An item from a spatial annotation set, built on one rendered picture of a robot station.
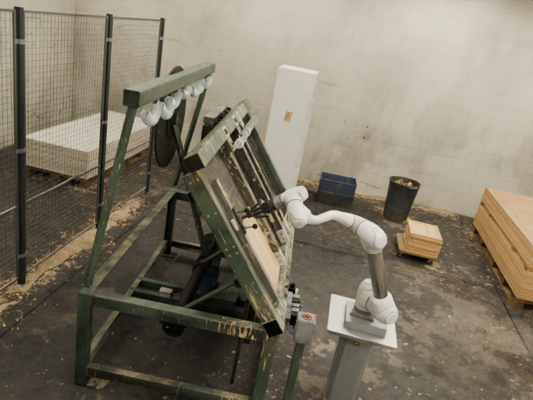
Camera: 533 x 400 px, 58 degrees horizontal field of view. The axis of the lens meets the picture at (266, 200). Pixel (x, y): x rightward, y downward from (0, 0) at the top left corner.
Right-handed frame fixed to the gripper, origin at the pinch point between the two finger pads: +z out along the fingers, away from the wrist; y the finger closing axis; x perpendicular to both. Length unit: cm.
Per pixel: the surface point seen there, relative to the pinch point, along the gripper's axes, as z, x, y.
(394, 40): -191, 570, -4
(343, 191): -22, 468, 172
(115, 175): 59, -12, -59
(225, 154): 11, 60, -32
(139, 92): 19, -14, -96
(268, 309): 12, -14, 61
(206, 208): 16.4, -13.4, -18.4
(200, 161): 5.6, -14.0, -46.1
